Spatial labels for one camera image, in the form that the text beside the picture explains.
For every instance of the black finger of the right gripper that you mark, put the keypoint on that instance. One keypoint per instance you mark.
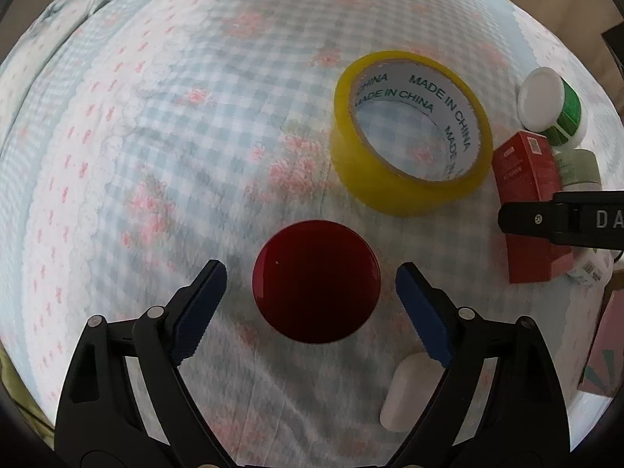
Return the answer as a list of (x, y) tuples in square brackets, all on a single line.
[(528, 219)]

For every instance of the white pill bottle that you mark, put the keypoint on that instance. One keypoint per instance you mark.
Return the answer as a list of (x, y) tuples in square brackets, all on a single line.
[(591, 266)]

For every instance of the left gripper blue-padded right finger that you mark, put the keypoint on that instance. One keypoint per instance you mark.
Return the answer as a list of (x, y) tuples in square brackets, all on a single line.
[(524, 422)]

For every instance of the light blue rumpled blanket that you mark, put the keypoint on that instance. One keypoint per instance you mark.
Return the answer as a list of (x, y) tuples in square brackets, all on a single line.
[(44, 34)]

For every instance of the blue checked bed sheet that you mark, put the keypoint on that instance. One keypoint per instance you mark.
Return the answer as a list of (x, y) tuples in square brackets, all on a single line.
[(164, 133)]

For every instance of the pale green cream jar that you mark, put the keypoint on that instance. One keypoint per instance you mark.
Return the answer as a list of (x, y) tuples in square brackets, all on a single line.
[(578, 170)]

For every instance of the white earbuds case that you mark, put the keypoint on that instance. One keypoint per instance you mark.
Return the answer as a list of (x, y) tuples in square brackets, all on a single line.
[(414, 382)]

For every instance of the red round lid jar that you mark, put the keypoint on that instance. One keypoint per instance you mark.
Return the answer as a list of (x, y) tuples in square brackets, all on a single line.
[(316, 281)]

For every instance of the green label white jar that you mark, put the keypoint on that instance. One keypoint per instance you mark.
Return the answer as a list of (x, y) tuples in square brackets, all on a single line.
[(549, 106)]

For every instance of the yellow tape roll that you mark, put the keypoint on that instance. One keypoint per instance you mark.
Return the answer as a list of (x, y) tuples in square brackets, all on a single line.
[(408, 134)]

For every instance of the red small carton box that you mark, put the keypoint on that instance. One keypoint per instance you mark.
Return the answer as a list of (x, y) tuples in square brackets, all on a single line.
[(525, 171)]

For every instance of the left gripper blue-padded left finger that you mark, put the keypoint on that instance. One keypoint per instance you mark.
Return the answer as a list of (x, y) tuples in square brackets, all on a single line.
[(98, 423)]

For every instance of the pink cardboard box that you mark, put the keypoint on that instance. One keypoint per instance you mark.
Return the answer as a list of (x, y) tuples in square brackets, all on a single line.
[(603, 372)]

